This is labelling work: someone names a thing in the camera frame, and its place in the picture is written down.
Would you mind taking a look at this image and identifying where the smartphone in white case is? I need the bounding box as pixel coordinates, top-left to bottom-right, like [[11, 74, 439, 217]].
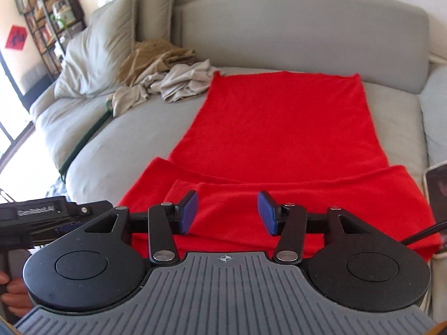
[[423, 161, 447, 231]]

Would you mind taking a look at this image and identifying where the light grey armrest cushion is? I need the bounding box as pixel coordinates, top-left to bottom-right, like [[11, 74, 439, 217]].
[[419, 66, 447, 168]]

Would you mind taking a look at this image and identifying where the beige crumpled garment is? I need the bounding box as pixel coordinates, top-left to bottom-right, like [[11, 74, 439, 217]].
[[106, 59, 224, 116]]

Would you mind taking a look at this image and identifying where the red shirt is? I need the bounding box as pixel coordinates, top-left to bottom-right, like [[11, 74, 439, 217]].
[[117, 71, 441, 262]]

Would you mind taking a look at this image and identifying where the upright grey back pillow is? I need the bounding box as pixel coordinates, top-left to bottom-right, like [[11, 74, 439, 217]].
[[134, 0, 175, 47]]

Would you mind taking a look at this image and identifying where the person's left hand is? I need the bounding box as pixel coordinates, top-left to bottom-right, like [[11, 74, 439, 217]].
[[0, 271, 34, 325]]

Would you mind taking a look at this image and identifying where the tan crumpled garment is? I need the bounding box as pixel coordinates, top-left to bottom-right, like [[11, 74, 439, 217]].
[[120, 39, 196, 86]]

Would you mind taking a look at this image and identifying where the blue patterned rug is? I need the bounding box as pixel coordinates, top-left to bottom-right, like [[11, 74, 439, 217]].
[[45, 178, 70, 201]]

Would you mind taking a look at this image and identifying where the grey sofa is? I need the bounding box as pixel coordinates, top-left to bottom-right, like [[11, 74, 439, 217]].
[[30, 0, 447, 262]]

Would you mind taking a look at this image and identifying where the red diamond wall decoration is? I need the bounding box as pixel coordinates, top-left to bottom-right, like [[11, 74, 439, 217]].
[[5, 24, 28, 50]]

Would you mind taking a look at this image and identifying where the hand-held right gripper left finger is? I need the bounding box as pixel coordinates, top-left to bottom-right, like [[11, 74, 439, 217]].
[[75, 189, 199, 265]]

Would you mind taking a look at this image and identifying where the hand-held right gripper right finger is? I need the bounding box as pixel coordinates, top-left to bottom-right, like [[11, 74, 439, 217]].
[[257, 190, 376, 265]]

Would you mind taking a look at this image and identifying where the dark green strap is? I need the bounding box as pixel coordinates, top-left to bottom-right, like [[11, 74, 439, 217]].
[[59, 99, 116, 184]]

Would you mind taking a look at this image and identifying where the large light grey pillow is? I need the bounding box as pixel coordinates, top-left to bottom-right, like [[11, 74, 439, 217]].
[[54, 0, 137, 98]]

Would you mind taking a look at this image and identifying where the dark bookshelf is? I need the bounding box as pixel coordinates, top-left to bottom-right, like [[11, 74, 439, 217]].
[[14, 0, 86, 77]]

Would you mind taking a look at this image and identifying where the black cable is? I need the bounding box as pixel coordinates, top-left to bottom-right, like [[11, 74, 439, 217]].
[[400, 221, 447, 245]]

